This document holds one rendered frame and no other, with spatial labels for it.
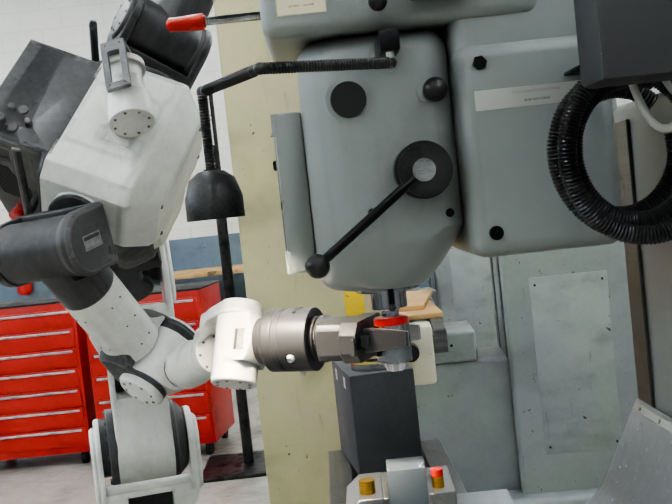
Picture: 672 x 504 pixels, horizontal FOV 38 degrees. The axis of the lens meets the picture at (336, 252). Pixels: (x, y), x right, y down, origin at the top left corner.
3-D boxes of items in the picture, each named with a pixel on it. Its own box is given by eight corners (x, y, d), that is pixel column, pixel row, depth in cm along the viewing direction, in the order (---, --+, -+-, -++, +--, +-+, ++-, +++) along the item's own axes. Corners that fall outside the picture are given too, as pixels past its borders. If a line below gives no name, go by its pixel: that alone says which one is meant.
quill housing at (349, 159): (319, 300, 120) (291, 38, 119) (319, 286, 141) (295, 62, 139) (474, 283, 121) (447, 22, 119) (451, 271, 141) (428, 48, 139)
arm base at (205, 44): (90, 64, 166) (111, 51, 156) (118, -2, 169) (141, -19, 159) (168, 104, 173) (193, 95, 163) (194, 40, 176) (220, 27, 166)
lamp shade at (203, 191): (178, 222, 123) (173, 173, 123) (231, 217, 127) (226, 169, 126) (199, 220, 117) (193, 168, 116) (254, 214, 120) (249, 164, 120)
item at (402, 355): (375, 365, 130) (371, 327, 129) (380, 359, 134) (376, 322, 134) (410, 363, 129) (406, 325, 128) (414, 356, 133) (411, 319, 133)
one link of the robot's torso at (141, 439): (101, 481, 191) (73, 244, 193) (191, 466, 196) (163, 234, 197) (102, 495, 176) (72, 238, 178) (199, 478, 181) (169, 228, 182)
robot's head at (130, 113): (110, 147, 146) (108, 110, 138) (102, 94, 150) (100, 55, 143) (155, 144, 147) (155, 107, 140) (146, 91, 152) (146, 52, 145)
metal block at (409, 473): (391, 515, 132) (386, 471, 132) (389, 501, 138) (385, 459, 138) (430, 511, 132) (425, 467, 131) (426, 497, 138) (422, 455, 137)
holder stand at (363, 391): (359, 478, 177) (347, 369, 176) (340, 449, 199) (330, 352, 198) (424, 468, 179) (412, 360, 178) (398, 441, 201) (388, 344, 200)
